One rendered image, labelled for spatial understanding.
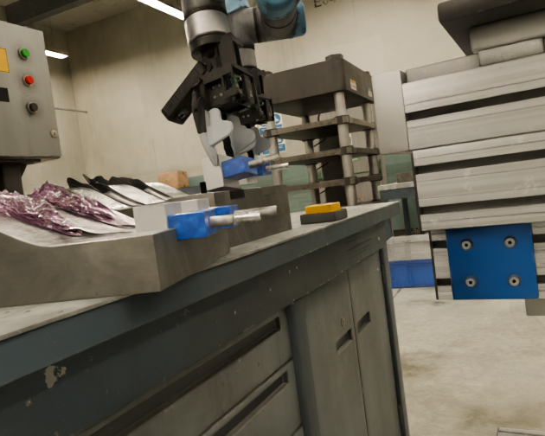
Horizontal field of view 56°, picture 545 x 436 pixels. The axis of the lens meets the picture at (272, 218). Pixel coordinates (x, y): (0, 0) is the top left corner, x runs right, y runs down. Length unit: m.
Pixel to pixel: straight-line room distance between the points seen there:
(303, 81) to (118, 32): 5.44
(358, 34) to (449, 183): 7.18
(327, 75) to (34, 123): 3.58
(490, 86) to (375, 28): 7.12
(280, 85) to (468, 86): 4.55
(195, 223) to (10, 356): 0.21
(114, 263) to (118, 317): 0.05
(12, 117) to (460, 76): 1.33
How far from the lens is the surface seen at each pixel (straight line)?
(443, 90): 0.58
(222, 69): 0.84
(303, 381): 0.99
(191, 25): 0.90
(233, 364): 0.79
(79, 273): 0.53
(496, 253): 0.62
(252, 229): 0.86
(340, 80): 4.88
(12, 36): 1.74
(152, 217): 0.55
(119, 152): 9.64
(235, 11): 1.18
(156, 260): 0.49
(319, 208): 1.08
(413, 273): 4.06
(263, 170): 1.12
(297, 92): 5.01
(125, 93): 9.61
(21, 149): 1.65
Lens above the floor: 0.88
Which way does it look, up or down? 3 degrees down
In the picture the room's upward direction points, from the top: 8 degrees counter-clockwise
